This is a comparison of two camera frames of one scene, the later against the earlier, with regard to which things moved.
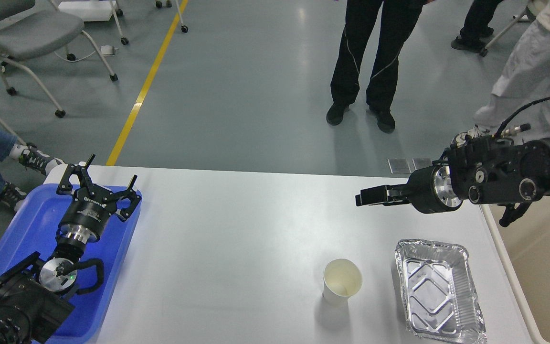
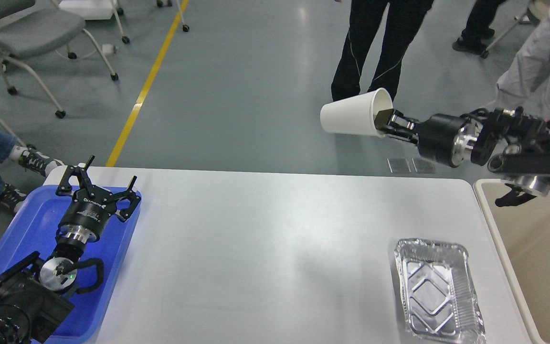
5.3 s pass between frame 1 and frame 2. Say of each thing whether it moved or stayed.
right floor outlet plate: stayed
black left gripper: stayed
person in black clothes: stayed
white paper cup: moved
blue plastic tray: stayed
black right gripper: moved
